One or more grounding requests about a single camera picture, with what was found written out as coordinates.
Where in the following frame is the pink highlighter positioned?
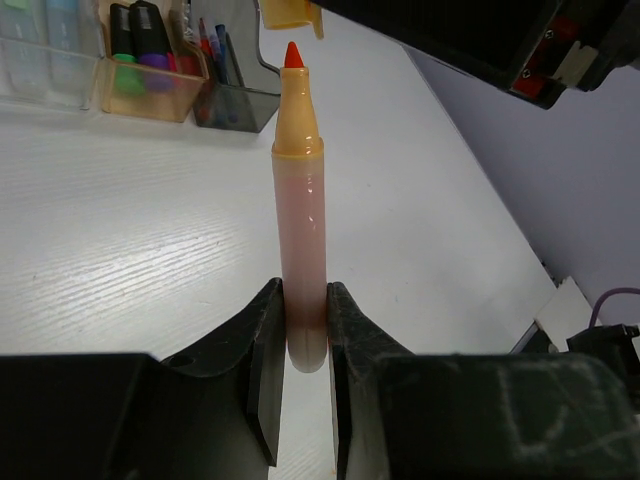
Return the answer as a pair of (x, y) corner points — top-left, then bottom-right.
(167, 52), (201, 76)

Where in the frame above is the green glue tube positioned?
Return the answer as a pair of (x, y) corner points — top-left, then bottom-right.
(1, 1), (33, 92)

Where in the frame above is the green highlighter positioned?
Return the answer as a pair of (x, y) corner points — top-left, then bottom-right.
(109, 3), (146, 96)

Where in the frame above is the clear plastic container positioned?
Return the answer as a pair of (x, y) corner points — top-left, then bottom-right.
(1, 0), (105, 110)

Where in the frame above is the dark grey plastic container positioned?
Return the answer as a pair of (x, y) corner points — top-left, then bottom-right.
(192, 29), (281, 134)

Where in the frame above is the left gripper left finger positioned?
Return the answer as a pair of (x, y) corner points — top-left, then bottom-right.
(1, 278), (284, 479)

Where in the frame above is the blue gel pen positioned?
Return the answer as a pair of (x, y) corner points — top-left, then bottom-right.
(215, 24), (229, 84)

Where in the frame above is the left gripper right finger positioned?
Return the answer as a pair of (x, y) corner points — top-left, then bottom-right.
(328, 282), (639, 479)

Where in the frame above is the blue glue tube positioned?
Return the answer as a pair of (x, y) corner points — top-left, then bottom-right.
(46, 0), (84, 94)

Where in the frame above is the orange glue tube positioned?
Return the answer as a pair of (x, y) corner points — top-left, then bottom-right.
(271, 41), (327, 373)

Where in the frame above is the purple highlighter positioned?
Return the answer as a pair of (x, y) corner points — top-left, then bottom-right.
(129, 1), (174, 93)

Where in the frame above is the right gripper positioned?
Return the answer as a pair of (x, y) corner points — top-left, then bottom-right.
(319, 0), (639, 110)

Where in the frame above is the orange plastic container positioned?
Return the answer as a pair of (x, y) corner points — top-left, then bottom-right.
(97, 1), (209, 123)

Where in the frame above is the red gel pen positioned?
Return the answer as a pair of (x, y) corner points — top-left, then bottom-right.
(198, 18), (211, 57)

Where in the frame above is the orange eraser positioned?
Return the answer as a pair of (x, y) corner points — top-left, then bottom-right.
(258, 0), (324, 40)

